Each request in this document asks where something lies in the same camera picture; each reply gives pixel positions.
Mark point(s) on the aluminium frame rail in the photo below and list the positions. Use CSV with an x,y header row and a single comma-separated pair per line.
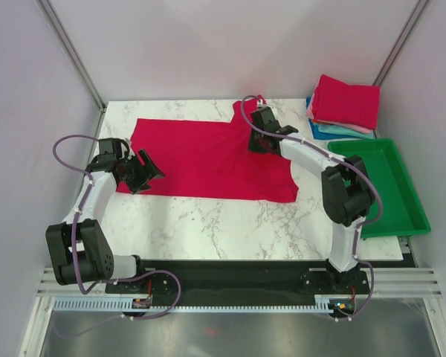
x,y
401,315

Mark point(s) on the left aluminium corner post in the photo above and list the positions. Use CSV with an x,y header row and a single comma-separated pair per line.
x,y
65,41

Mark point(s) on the green plastic tray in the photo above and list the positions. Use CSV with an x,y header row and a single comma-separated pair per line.
x,y
403,212

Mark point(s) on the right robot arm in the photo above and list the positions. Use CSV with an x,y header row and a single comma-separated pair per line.
x,y
347,192

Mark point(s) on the folded teal t shirt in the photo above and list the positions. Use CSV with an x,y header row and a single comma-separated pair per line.
x,y
340,130

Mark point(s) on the red t shirt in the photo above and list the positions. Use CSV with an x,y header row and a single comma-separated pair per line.
x,y
337,101
205,159

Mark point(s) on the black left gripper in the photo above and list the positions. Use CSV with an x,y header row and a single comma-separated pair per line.
x,y
149,172

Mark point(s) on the right aluminium corner post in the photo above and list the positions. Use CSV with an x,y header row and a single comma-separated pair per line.
x,y
402,39

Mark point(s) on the white slotted cable duct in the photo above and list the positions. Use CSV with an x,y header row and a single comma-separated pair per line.
x,y
133,306

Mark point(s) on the folded red t shirt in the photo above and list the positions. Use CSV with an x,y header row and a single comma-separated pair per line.
x,y
337,101

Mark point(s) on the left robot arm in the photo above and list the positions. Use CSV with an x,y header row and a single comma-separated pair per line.
x,y
78,248

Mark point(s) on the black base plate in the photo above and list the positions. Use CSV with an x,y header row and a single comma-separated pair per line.
x,y
225,283

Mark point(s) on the aluminium corner post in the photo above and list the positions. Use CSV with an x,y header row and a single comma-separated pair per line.
x,y
65,41
402,39

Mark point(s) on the folded orange t shirt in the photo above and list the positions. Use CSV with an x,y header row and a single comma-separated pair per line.
x,y
322,122

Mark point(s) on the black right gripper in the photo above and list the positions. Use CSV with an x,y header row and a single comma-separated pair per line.
x,y
252,146

